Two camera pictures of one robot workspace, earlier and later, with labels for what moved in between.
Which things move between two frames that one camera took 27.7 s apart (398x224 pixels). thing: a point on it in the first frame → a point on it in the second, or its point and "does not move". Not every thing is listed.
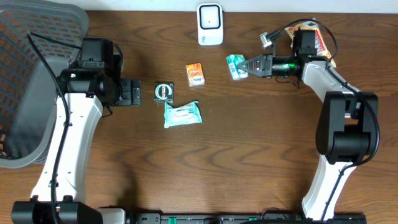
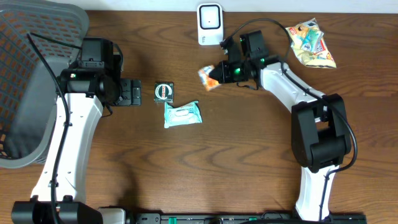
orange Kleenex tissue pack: (195, 74) → (209, 83)
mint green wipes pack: (189, 114) does not move
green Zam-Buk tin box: (163, 92) does not move
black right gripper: (263, 61) → (221, 75)
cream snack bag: (322, 50) does not move
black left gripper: (131, 92) does not move
